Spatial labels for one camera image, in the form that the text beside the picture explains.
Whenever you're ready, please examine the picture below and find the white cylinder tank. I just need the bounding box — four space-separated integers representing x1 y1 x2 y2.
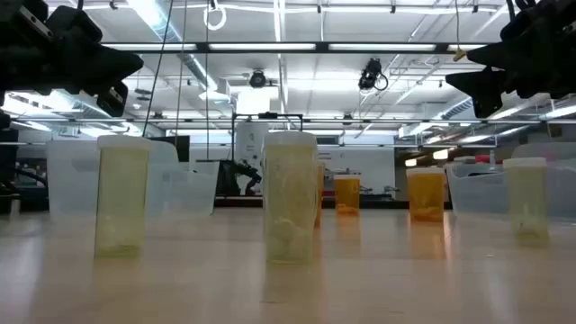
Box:
234 121 271 172

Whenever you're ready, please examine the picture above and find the white cable ring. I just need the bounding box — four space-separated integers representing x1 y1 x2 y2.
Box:
202 3 228 32

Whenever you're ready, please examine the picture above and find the hanging black cable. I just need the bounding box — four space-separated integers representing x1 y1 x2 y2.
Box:
142 0 175 139
174 0 189 136

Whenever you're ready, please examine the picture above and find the clear plastic bin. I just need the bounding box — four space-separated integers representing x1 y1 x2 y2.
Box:
445 142 576 220
46 139 221 218

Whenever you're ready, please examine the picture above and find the yellow pill bottle white cap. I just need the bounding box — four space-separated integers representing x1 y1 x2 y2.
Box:
94 134 152 260
262 130 320 266

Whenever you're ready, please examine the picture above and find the black overhead camera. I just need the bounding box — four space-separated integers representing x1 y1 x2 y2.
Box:
357 57 390 93

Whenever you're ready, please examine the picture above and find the round black ceiling fixture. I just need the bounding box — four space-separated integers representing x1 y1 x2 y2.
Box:
248 69 268 89

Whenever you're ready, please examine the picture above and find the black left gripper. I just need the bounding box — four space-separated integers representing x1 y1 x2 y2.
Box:
0 0 146 118

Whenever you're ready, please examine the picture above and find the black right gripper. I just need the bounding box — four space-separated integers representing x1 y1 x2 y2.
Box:
445 0 576 119

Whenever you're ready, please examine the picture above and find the orange pill bottle white cap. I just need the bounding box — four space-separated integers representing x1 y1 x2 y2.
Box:
315 161 327 229
405 166 447 223
333 174 362 218

